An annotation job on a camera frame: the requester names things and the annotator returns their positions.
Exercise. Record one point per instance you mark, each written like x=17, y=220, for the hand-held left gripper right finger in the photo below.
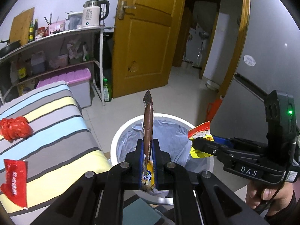
x=155, y=166

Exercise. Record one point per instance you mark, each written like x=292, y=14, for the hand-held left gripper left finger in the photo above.
x=140, y=166

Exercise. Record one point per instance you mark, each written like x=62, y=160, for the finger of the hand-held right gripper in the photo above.
x=222, y=141
x=211, y=148

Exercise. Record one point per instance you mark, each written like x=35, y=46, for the red and yellow snack packet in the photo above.
x=201, y=132

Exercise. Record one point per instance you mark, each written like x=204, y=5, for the white trash bin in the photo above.
x=173, y=131

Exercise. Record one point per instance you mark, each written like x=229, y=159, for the gold foil snack wrapper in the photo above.
x=148, y=121

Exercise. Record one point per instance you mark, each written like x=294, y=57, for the person's right forearm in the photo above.
x=288, y=215

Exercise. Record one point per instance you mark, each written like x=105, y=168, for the person's right hand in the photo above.
x=267, y=194

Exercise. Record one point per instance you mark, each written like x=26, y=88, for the teal square object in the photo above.
x=139, y=212

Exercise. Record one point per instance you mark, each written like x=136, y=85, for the white floor basin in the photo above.
x=212, y=85

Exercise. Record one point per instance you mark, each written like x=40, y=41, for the green plastic bottle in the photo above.
x=107, y=91

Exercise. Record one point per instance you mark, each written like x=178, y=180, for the round white sticker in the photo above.
x=249, y=60

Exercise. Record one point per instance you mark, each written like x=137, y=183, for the striped bed sheet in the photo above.
x=54, y=126

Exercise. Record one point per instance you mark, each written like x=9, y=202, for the pink lid storage box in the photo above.
x=70, y=79

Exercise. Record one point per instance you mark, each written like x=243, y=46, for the grey refrigerator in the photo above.
x=271, y=39

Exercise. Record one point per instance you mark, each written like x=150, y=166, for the yellow wooden door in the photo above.
x=145, y=51

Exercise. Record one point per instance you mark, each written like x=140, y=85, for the red snack wrapper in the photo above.
x=14, y=180

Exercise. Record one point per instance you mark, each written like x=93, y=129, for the red plastic bag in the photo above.
x=15, y=129

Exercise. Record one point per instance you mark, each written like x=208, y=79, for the crumpled plastic bags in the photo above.
x=77, y=51

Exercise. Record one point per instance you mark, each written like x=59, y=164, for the pink basin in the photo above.
x=58, y=62

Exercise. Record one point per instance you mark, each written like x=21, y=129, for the grey plastic jug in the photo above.
x=38, y=63

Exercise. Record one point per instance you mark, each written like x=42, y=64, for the yellow oil bottle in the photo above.
x=22, y=71

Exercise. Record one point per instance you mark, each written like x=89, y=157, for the steel kitchen rack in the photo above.
x=58, y=34

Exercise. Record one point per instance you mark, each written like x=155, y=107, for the white plastic bottle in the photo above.
x=14, y=72

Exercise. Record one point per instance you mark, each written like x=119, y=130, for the white electric kettle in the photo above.
x=91, y=16

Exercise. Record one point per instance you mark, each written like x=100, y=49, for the clear container grey lid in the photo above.
x=75, y=21

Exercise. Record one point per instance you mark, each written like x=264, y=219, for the pink utensil box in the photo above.
x=56, y=27

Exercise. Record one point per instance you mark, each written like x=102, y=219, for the red sauce jar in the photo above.
x=41, y=33

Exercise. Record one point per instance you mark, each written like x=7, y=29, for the dark sauce bottle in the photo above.
x=31, y=32
x=36, y=29

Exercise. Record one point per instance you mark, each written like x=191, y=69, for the dark chopsticks bundle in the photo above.
x=48, y=18

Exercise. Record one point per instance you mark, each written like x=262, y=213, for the black frying pan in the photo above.
x=9, y=49

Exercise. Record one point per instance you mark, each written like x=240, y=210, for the wooden cutting board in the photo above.
x=22, y=25

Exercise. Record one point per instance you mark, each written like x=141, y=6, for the yellow door frame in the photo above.
x=243, y=16

